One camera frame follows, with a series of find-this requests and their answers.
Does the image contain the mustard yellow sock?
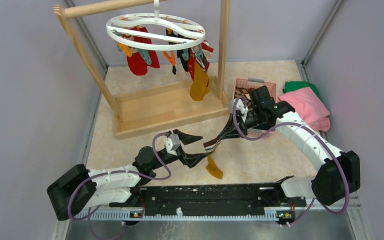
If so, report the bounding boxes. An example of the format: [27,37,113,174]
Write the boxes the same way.
[189,62,210,102]

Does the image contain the black hanging sock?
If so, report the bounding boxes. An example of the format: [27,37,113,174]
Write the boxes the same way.
[165,28,190,73]

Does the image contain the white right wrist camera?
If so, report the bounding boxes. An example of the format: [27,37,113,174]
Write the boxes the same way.
[229,99,249,123]

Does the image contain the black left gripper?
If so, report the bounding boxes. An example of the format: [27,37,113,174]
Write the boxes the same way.
[150,129,209,170]

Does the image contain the red bear sock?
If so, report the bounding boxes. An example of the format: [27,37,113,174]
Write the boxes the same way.
[126,26,161,76]

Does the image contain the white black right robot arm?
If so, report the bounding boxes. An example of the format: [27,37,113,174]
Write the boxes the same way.
[204,86,361,206]

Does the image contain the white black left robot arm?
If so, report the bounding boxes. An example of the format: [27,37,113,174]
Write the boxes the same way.
[46,129,210,221]

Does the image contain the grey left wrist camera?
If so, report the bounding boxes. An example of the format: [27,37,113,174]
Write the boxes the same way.
[164,132,181,157]

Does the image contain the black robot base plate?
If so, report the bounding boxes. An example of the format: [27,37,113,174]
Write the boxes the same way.
[109,183,307,217]

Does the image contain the pink folded cloth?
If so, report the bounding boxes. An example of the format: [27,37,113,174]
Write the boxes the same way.
[278,87,331,132]

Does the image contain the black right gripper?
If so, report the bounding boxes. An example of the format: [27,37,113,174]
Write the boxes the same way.
[217,107,262,141]

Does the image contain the green folded cloth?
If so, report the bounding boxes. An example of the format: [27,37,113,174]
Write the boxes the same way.
[282,81,321,99]

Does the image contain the white round clip hanger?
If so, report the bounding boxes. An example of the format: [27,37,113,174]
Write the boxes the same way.
[106,0,206,52]

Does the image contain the mustard sock striped cuff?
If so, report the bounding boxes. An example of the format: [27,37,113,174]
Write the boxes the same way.
[203,138,224,180]

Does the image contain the pink perforated plastic basket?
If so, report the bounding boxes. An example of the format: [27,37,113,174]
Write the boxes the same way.
[229,78,279,138]

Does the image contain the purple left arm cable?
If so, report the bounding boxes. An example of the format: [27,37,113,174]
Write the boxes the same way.
[68,132,173,240]

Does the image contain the wooden hanger stand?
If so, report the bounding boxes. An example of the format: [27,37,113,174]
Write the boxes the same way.
[53,0,231,140]

